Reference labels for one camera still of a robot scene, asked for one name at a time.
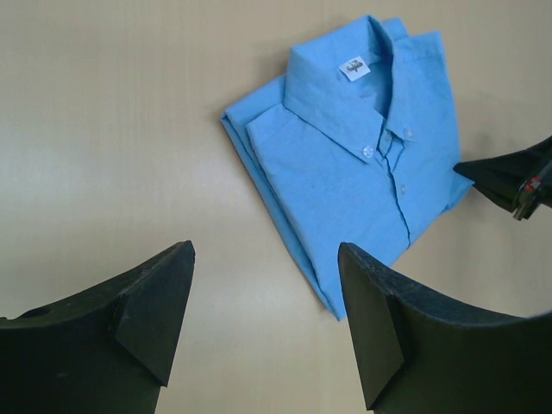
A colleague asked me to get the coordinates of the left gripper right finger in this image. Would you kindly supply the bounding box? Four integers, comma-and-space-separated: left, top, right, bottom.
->
338, 242, 551, 413

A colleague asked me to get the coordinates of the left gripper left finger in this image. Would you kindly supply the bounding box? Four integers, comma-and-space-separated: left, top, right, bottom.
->
1, 241, 195, 413

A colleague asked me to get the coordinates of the light blue long sleeve shirt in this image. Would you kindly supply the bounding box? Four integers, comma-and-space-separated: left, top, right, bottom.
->
221, 16, 472, 320

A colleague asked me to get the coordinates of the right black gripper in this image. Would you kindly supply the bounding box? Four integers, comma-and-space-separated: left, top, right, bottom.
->
454, 138, 551, 221

